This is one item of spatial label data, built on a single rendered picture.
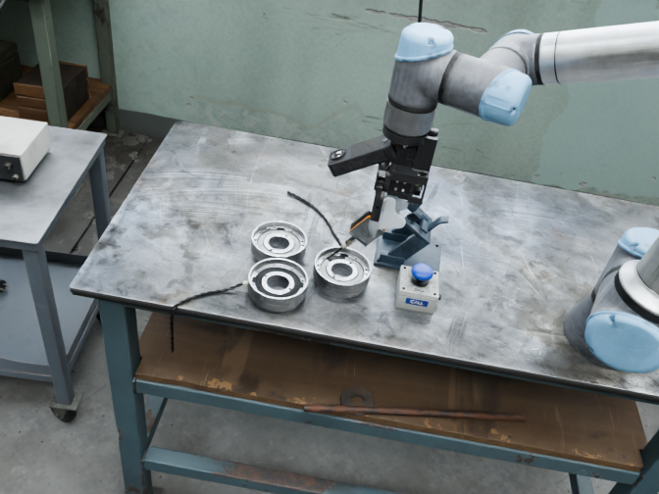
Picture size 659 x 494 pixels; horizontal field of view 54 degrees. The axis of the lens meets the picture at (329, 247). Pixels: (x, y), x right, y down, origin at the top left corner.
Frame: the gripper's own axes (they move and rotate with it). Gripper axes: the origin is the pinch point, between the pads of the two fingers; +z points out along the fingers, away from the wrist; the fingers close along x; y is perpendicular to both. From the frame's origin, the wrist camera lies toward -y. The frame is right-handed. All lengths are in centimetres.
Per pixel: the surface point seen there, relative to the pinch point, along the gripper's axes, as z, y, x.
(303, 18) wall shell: 27, -42, 157
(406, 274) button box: 8.8, 8.0, -1.0
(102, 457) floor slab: 93, -58, -2
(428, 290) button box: 8.8, 12.1, -4.0
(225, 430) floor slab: 93, -29, 14
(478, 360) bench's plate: 13.4, 22.3, -13.6
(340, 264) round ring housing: 10.7, -4.1, 0.4
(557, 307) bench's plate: 13.4, 37.6, 4.1
